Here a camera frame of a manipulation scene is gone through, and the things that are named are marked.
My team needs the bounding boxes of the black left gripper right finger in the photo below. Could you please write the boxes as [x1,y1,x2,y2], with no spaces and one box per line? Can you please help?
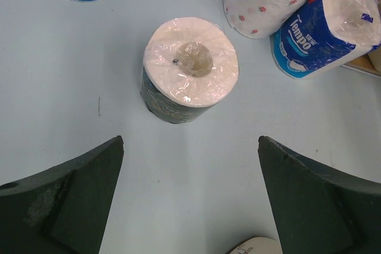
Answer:
[258,136,380,253]

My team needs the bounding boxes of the blue Tempo wrapped paper roll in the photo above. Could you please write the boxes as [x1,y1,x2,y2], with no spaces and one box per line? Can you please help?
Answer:
[273,0,380,79]

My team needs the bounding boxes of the dark green paper roll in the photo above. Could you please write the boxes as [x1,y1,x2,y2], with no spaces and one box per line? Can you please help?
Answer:
[140,17,239,124]

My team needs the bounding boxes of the brown paper roll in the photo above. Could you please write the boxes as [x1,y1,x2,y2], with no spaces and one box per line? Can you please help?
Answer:
[226,237,283,254]

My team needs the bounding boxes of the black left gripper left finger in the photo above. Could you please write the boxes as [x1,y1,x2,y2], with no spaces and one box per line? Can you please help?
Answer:
[1,136,123,253]

